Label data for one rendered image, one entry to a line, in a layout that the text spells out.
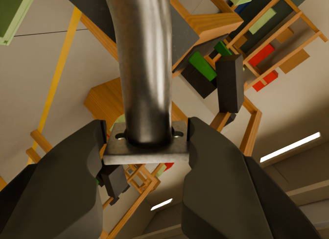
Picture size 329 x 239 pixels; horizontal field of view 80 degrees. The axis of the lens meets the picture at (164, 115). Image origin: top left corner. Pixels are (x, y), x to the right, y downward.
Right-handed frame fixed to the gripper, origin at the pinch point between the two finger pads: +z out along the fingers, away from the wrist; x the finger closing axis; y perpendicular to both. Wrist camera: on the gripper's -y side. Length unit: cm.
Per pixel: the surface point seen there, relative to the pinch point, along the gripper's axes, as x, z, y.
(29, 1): -13.9, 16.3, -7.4
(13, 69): -117, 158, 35
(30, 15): -85, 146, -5
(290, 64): 323, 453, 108
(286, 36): 303, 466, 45
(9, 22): -16.6, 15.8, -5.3
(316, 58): 397, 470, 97
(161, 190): 11, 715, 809
